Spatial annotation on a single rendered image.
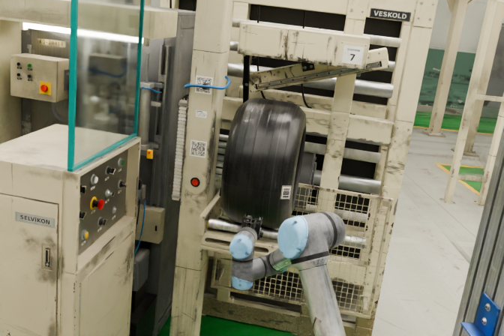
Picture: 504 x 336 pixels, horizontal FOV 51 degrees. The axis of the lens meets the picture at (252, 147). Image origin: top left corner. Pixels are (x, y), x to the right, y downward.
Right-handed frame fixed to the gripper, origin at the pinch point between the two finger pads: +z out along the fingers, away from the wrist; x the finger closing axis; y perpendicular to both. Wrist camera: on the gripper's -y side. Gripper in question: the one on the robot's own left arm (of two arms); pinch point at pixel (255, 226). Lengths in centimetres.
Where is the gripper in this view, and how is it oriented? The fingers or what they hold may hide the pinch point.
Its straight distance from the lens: 214.7
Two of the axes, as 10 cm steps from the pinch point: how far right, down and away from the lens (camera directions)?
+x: -9.8, -1.5, 1.5
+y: 1.3, -9.8, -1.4
